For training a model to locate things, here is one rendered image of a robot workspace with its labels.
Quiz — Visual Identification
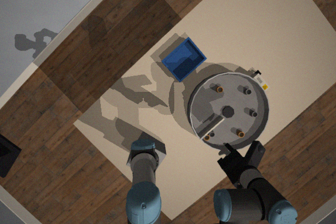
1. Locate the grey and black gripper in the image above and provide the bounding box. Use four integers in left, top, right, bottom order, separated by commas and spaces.
217, 143, 261, 189

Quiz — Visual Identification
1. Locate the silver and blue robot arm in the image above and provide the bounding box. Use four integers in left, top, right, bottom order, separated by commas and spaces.
125, 139, 298, 224

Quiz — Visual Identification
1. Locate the grey round turntable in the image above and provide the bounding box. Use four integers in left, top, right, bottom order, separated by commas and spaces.
187, 70, 270, 151

